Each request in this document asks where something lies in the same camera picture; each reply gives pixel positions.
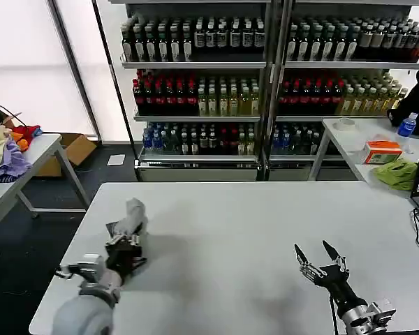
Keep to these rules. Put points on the white side table with clothes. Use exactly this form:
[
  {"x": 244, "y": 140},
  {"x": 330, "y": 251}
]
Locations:
[{"x": 38, "y": 150}]

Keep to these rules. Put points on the blue label water bottle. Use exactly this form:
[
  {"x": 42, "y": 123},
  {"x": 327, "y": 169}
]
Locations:
[{"x": 407, "y": 126}]

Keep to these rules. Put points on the white side table with laptop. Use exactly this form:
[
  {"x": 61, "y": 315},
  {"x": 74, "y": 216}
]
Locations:
[{"x": 352, "y": 143}]

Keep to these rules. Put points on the green cloth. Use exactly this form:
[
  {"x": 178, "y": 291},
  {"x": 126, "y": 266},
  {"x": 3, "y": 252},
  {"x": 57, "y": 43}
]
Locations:
[{"x": 398, "y": 174}]

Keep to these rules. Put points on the orange tissue box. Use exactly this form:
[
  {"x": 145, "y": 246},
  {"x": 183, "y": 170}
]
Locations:
[{"x": 382, "y": 152}]

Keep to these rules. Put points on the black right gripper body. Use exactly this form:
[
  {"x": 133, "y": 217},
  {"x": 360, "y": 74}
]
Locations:
[{"x": 338, "y": 286}]

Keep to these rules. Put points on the white flat sheet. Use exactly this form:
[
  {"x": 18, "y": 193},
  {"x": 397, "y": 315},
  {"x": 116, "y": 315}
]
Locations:
[{"x": 116, "y": 160}]

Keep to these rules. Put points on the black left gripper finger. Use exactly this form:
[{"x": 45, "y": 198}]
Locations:
[
  {"x": 113, "y": 239},
  {"x": 136, "y": 240}
]

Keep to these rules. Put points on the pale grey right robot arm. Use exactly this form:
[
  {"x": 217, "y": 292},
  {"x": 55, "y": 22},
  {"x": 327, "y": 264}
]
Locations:
[{"x": 363, "y": 319}]

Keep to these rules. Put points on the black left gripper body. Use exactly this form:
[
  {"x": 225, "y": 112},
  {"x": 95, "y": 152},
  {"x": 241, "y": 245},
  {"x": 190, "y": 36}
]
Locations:
[{"x": 124, "y": 260}]

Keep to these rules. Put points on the metal shelf with bottles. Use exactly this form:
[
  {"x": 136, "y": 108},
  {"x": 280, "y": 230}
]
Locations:
[
  {"x": 195, "y": 90},
  {"x": 338, "y": 83}
]

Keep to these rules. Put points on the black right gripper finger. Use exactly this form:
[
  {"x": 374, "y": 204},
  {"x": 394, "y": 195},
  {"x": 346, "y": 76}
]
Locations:
[
  {"x": 310, "y": 272},
  {"x": 341, "y": 263}
]

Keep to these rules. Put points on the grey printed t-shirt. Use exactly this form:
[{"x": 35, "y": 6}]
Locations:
[{"x": 132, "y": 216}]

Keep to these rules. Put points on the black window frame post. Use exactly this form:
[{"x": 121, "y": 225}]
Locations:
[{"x": 75, "y": 70}]

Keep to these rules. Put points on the brown cardboard box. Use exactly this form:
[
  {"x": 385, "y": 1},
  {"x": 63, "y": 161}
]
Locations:
[{"x": 75, "y": 150}]

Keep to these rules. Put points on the red and orange cloth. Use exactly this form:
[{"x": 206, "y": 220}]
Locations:
[{"x": 25, "y": 134}]

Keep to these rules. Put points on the purple cloth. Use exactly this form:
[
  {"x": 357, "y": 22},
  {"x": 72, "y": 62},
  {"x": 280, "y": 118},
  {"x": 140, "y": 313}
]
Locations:
[{"x": 8, "y": 164}]

